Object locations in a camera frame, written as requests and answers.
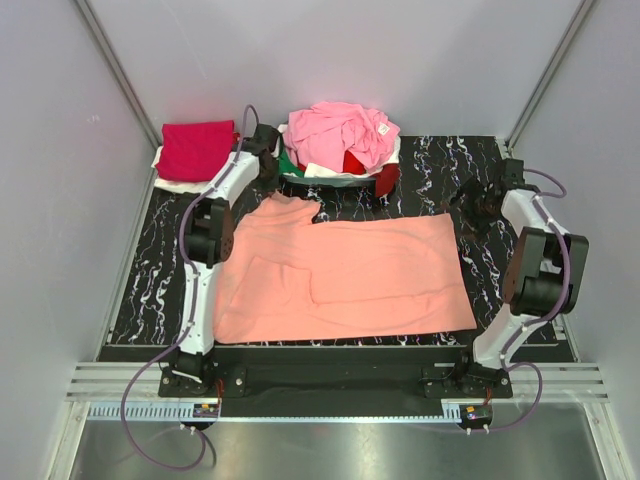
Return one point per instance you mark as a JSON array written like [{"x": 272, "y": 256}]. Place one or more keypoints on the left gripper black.
[{"x": 274, "y": 181}]

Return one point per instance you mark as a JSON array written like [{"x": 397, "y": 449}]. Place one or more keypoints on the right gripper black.
[{"x": 471, "y": 189}]

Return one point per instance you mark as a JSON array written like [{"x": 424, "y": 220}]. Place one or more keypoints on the salmon orange t shirt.
[{"x": 290, "y": 278}]

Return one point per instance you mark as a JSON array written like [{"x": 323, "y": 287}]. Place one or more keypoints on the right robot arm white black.
[{"x": 542, "y": 280}]

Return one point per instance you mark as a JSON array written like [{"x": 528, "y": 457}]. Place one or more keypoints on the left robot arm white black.
[{"x": 205, "y": 241}]

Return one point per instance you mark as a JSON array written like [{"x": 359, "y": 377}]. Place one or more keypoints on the green t shirt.
[{"x": 286, "y": 167}]

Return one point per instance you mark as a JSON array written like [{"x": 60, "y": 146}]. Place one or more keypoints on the light pink t shirt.
[{"x": 326, "y": 115}]

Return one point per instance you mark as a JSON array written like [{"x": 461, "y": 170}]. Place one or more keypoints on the laundry basket grey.
[{"x": 368, "y": 183}]

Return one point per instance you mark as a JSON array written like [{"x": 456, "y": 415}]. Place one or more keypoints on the folded white t shirt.
[{"x": 175, "y": 187}]

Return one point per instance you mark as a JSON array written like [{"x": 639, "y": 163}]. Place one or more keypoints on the left aluminium frame post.
[{"x": 106, "y": 50}]

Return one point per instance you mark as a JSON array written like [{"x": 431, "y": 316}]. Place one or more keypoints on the aluminium frame post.
[
  {"x": 106, "y": 50},
  {"x": 574, "y": 27}
]

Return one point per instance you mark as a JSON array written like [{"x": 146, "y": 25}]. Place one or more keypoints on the right aluminium frame post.
[{"x": 574, "y": 27}]

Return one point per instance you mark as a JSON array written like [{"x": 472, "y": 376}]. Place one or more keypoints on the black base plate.
[{"x": 432, "y": 371}]

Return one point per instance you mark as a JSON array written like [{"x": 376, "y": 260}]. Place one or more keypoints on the grey slotted cable duct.
[{"x": 237, "y": 411}]

